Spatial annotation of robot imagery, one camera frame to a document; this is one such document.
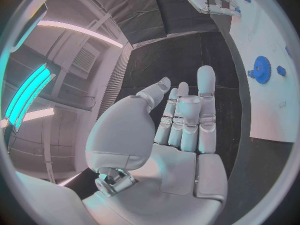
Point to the blue short cylinder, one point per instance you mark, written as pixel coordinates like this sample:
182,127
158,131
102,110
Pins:
281,71

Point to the blue gear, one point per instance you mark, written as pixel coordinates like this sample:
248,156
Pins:
262,69

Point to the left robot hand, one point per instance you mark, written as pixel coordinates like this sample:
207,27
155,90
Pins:
150,172

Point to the white task board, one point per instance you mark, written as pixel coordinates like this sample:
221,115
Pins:
264,41

